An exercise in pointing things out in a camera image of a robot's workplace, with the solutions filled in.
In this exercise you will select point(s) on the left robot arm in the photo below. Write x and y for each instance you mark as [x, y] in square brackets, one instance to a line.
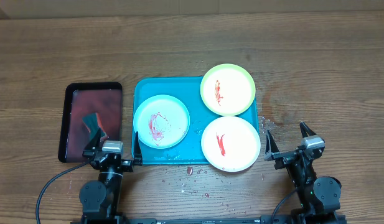
[100, 198]

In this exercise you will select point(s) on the white plate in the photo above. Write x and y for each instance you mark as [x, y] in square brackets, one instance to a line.
[230, 144]

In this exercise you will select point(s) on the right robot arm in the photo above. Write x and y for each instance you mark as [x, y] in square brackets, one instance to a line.
[319, 196]

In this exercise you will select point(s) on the black tray with red water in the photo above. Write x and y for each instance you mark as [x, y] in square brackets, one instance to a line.
[81, 99]

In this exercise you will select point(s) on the light blue plate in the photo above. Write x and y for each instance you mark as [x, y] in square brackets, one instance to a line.
[161, 121]

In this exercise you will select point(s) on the orange and green sponge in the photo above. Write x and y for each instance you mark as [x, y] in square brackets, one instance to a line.
[93, 124]

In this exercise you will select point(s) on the teal plastic tray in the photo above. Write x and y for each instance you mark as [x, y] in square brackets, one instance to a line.
[186, 89]

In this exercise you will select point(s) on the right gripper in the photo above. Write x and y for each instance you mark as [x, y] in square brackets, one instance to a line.
[287, 158]

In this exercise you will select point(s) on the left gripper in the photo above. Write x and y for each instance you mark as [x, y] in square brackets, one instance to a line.
[127, 166]

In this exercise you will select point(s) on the yellow-green plate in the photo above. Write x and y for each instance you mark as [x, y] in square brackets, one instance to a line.
[227, 89]

